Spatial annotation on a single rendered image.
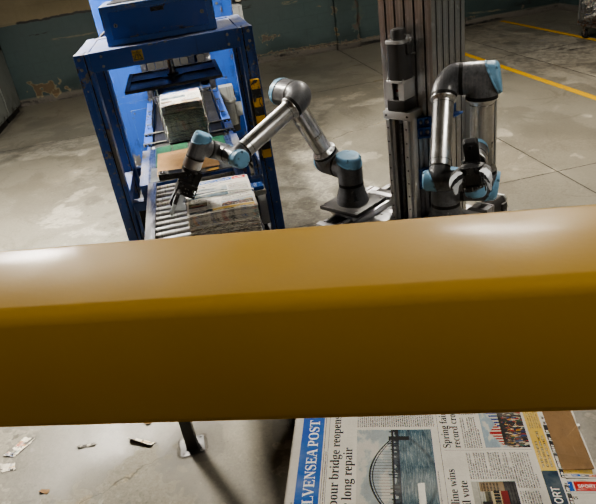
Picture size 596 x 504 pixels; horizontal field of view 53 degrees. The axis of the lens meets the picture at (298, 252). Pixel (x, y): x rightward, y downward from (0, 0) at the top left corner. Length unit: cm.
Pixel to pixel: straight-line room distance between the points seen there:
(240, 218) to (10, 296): 217
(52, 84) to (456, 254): 1103
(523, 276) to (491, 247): 2
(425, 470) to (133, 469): 211
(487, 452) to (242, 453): 194
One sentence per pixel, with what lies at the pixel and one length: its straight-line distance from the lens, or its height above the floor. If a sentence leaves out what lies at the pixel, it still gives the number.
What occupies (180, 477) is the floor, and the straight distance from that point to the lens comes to 276.
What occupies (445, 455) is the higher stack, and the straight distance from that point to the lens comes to 91.
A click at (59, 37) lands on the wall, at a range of 1105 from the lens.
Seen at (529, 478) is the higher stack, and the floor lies 129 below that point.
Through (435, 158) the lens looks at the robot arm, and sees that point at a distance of 219.
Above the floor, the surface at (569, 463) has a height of 60.
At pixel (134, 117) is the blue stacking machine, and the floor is 66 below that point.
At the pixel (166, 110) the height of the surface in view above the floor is 102.
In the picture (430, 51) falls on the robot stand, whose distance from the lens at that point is 252.
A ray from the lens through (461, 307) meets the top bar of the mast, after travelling 21.
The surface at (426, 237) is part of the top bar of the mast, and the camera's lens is 24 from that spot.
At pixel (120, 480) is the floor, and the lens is 286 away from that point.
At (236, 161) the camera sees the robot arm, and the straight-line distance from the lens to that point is 236.
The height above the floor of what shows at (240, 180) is 103.
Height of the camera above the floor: 196
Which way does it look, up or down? 28 degrees down
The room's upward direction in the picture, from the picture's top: 9 degrees counter-clockwise
